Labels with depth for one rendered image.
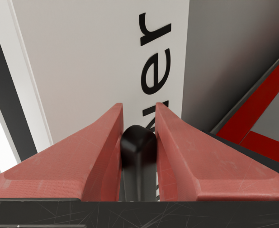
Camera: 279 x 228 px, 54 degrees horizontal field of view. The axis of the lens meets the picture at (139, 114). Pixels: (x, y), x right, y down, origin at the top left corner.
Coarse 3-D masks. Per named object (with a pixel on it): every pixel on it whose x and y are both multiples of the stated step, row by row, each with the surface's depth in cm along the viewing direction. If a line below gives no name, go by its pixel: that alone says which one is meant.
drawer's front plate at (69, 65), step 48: (0, 0) 9; (48, 0) 9; (96, 0) 11; (144, 0) 13; (48, 48) 10; (96, 48) 12; (144, 48) 15; (48, 96) 11; (96, 96) 13; (144, 96) 16; (48, 144) 12
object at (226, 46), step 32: (192, 0) 24; (224, 0) 29; (256, 0) 37; (192, 32) 26; (224, 32) 32; (256, 32) 42; (192, 64) 29; (224, 64) 36; (256, 64) 48; (192, 96) 32; (224, 96) 41
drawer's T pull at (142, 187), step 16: (128, 128) 11; (144, 128) 11; (128, 144) 11; (144, 144) 11; (128, 160) 11; (144, 160) 11; (128, 176) 12; (144, 176) 12; (128, 192) 13; (144, 192) 12
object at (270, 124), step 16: (272, 80) 43; (256, 96) 40; (272, 96) 40; (240, 112) 37; (256, 112) 37; (272, 112) 37; (224, 128) 34; (240, 128) 34; (256, 128) 34; (272, 128) 34; (240, 144) 32; (256, 144) 32; (272, 144) 32; (256, 160) 28; (272, 160) 28
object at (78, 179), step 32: (96, 128) 9; (32, 160) 6; (64, 160) 6; (96, 160) 6; (0, 192) 5; (32, 192) 5; (64, 192) 5; (96, 192) 7; (0, 224) 5; (32, 224) 5; (64, 224) 5; (96, 224) 5; (128, 224) 5; (160, 224) 5; (192, 224) 5; (224, 224) 5; (256, 224) 5
